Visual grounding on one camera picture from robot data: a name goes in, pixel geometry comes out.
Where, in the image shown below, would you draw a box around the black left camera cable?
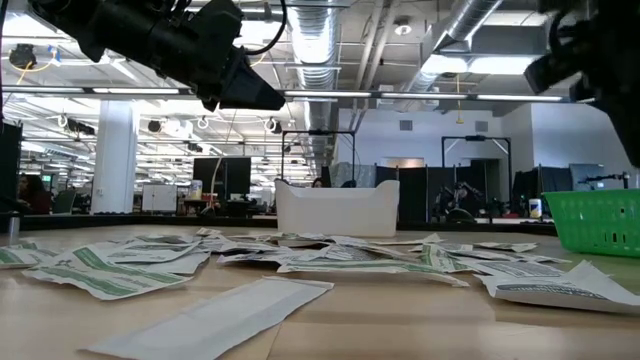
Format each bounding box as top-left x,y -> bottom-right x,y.
243,0 -> 289,56

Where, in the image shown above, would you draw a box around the black background screen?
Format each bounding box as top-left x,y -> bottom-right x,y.
192,157 -> 252,202

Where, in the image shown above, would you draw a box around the silver spiral ceiling duct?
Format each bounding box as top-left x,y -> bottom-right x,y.
286,0 -> 342,132

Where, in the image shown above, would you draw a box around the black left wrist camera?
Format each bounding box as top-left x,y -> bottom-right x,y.
189,0 -> 246,49

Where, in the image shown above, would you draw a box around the long ceiling light strip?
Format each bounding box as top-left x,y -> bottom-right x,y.
0,85 -> 566,104

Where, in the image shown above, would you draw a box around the long plain white packet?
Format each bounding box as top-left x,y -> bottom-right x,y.
84,276 -> 335,360

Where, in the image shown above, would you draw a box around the silver slanted ceiling duct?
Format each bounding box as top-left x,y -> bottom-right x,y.
399,0 -> 506,96

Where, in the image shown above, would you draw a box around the square white printed packet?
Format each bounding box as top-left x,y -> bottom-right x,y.
467,259 -> 566,279
409,242 -> 474,253
474,259 -> 640,316
94,239 -> 204,265
444,248 -> 531,265
277,232 -> 331,242
133,233 -> 199,246
197,237 -> 281,254
473,241 -> 539,254
217,248 -> 331,265

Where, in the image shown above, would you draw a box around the black partition screens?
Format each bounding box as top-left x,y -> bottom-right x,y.
374,164 -> 501,224

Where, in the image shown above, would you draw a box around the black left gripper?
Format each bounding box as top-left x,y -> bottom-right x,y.
144,22 -> 286,112

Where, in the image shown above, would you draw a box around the white cabinet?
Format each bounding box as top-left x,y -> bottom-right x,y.
141,183 -> 178,213

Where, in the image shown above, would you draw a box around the black background robot rig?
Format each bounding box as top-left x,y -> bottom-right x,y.
432,180 -> 501,224

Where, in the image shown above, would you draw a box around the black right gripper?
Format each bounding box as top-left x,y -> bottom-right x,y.
523,0 -> 640,169

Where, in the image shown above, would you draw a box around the black ceiling device yellow cable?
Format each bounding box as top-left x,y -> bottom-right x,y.
8,43 -> 61,84

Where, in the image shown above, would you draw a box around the yellow hanging cord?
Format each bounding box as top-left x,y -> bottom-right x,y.
454,74 -> 465,125

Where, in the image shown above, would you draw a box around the green printed white packet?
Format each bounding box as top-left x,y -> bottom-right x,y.
418,243 -> 477,274

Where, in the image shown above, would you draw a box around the white plastic bin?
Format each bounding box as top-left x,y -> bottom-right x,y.
273,178 -> 401,239

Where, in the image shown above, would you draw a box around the white round pillar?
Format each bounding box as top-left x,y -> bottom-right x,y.
91,99 -> 140,215

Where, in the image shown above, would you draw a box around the grey background monitor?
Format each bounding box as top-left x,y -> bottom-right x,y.
569,163 -> 606,192

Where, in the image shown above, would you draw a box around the silver metal post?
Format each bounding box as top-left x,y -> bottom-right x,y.
5,212 -> 22,246

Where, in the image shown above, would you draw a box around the green plastic mesh basket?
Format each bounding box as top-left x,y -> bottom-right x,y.
542,188 -> 640,259

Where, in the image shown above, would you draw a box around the black metal table frame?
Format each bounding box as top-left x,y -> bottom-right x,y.
0,212 -> 559,236

